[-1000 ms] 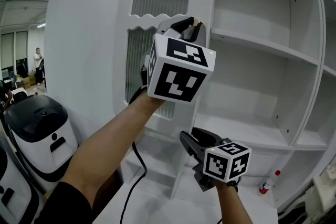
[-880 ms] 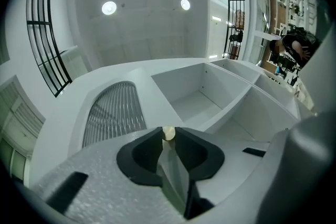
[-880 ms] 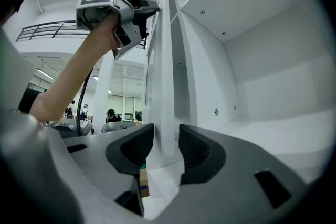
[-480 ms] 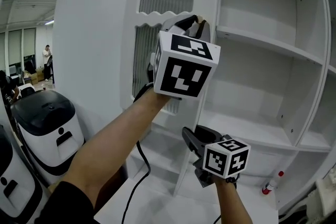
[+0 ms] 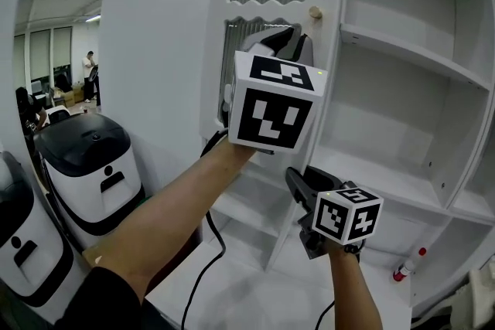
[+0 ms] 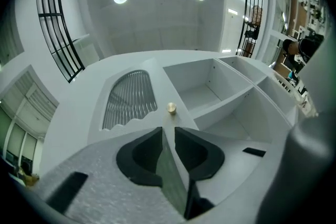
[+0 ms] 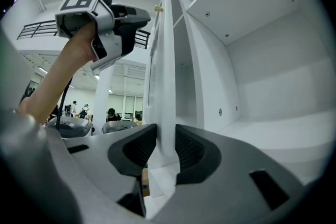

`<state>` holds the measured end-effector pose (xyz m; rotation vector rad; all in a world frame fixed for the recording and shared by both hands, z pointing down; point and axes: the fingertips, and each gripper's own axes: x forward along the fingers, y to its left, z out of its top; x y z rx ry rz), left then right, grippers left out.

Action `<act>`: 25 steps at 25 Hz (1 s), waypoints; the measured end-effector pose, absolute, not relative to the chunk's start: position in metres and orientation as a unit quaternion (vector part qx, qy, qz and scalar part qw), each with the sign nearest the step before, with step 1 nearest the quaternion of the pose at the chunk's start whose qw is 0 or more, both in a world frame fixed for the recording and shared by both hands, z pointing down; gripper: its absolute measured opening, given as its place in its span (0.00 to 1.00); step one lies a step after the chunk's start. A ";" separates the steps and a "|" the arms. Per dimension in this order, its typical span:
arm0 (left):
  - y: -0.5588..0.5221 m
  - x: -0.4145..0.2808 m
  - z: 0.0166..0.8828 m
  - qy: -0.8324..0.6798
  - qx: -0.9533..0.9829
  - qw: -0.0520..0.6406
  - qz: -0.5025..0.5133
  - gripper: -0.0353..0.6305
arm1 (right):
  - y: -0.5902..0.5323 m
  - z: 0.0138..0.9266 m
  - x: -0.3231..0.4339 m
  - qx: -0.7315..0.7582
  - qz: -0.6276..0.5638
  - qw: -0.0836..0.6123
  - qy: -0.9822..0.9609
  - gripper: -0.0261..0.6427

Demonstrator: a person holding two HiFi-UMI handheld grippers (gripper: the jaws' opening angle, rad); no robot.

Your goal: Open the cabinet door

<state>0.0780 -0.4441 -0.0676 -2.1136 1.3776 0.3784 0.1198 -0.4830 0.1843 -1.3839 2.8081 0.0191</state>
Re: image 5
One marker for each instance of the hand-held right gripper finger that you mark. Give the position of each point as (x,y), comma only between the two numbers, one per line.
(303,191)
(323,181)

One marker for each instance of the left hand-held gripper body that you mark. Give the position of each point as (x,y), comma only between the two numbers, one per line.
(270,116)

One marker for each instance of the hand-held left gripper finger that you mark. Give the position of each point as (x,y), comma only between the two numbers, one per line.
(284,42)
(304,50)

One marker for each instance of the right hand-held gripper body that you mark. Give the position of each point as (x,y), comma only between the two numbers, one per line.
(348,216)

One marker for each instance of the person's left forearm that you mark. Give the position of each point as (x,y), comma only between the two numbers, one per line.
(174,212)

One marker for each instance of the person's right forearm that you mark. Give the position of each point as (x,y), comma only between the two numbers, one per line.
(354,290)

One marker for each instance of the white shelf cabinet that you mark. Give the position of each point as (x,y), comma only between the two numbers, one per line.
(386,108)

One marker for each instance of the clear bottle with red cap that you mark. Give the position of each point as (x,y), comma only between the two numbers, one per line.
(406,268)

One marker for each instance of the cream ornate dressing table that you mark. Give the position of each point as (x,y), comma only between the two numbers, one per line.
(479,290)

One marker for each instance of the ceiling light tube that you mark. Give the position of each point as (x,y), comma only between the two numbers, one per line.
(93,18)

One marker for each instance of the white delivery robot black lid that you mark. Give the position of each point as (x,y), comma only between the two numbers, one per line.
(35,266)
(93,197)

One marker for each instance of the person's black sleeve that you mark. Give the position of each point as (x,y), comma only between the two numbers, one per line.
(104,301)

